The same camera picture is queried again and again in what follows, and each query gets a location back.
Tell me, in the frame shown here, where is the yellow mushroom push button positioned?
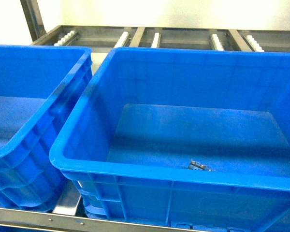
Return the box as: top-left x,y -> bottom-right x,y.
187,159 -> 215,172

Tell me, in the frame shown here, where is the metal roller rack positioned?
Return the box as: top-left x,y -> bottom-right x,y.
0,0 -> 290,232

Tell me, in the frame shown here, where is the large blue crate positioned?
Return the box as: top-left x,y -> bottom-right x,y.
0,45 -> 92,212

